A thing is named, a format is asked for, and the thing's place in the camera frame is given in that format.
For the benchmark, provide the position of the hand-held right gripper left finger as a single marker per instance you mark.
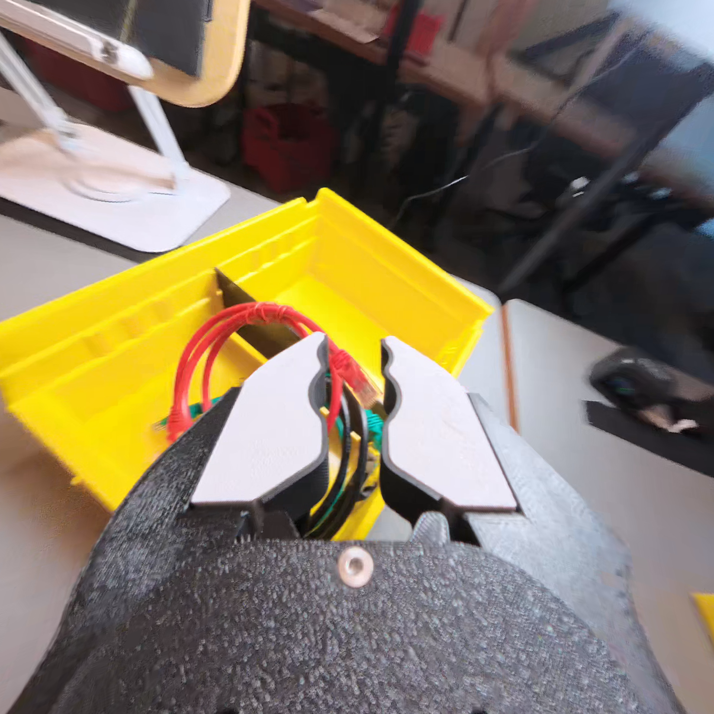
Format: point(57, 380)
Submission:
point(262, 440)

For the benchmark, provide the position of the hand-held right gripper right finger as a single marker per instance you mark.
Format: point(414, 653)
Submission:
point(440, 440)

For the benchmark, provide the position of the yellow plastic bin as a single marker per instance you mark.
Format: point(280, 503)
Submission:
point(390, 279)
point(705, 616)

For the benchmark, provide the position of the black bin divider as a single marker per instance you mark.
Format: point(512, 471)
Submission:
point(262, 340)

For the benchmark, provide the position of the black device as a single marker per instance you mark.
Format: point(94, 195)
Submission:
point(641, 379)

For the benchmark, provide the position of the red storage crate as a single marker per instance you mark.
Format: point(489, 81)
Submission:
point(287, 145)

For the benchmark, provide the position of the black board with wooden back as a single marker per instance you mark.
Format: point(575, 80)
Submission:
point(167, 39)

